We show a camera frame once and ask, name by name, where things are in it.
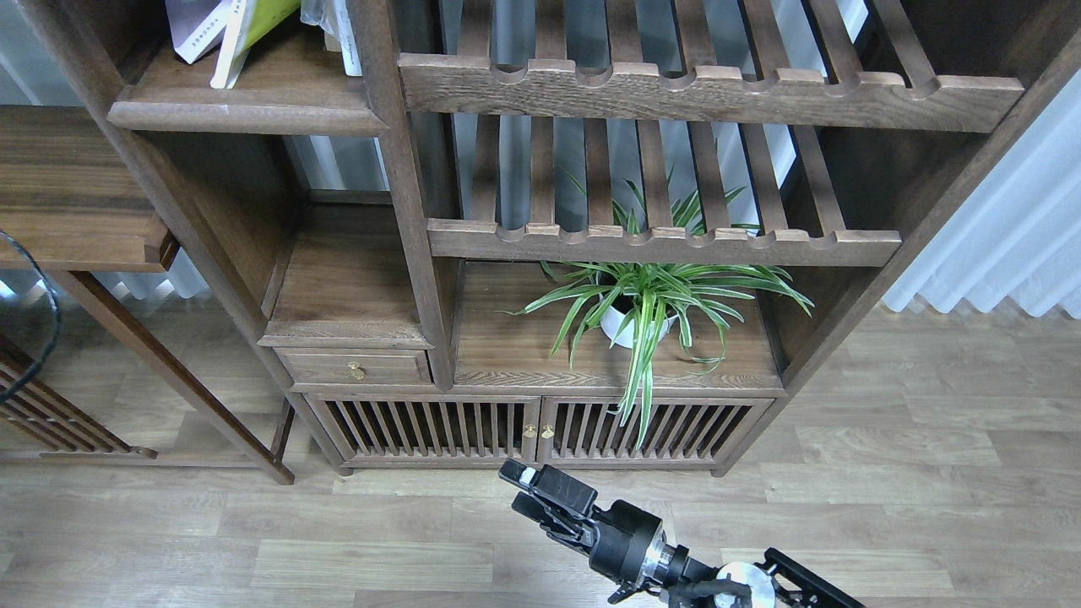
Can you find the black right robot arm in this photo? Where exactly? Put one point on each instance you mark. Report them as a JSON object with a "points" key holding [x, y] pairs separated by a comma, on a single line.
{"points": [[776, 579]]}

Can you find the slatted cabinet door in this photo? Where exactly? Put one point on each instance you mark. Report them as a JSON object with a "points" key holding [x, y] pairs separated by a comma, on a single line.
{"points": [[683, 433], [429, 430]]}

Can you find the left slatted cabinet door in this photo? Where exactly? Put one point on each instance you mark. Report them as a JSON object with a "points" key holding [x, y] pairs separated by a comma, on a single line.
{"points": [[429, 430]]}

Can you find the small wooden drawer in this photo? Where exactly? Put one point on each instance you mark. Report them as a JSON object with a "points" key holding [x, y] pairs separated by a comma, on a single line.
{"points": [[356, 366]]}

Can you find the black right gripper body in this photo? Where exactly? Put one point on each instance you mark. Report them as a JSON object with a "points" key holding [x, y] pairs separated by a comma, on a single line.
{"points": [[627, 545]]}

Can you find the white rolled papers in plastic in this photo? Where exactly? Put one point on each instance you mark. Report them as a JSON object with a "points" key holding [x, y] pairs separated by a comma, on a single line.
{"points": [[333, 18]]}

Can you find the yellow green cover book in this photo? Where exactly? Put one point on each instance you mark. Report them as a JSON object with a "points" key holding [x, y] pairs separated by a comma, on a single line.
{"points": [[246, 23]]}

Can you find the white plant pot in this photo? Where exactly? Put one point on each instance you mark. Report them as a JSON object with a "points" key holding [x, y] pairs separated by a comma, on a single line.
{"points": [[619, 321]]}

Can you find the wooden side table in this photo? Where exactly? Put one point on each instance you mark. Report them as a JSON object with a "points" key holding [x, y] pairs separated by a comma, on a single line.
{"points": [[74, 209]]}

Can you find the right slatted cabinet door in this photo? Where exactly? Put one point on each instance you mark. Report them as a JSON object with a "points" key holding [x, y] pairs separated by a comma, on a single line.
{"points": [[683, 433]]}

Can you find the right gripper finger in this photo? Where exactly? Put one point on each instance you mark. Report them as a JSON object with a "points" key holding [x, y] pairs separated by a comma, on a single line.
{"points": [[551, 487], [560, 526]]}

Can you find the green spider plant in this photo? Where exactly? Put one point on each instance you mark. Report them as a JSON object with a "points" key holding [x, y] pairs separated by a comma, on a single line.
{"points": [[593, 286]]}

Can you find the white curtain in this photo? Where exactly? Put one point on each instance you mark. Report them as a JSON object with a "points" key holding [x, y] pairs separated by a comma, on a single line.
{"points": [[1017, 237]]}

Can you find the white purple cover book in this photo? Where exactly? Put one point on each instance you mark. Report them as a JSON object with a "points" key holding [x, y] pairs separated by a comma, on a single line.
{"points": [[196, 26]]}

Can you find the dark wooden bookshelf unit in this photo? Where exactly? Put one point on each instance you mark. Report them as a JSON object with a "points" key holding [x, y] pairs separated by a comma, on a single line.
{"points": [[406, 208]]}

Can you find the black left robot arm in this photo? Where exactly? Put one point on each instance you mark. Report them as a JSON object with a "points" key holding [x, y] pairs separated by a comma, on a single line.
{"points": [[50, 338]]}

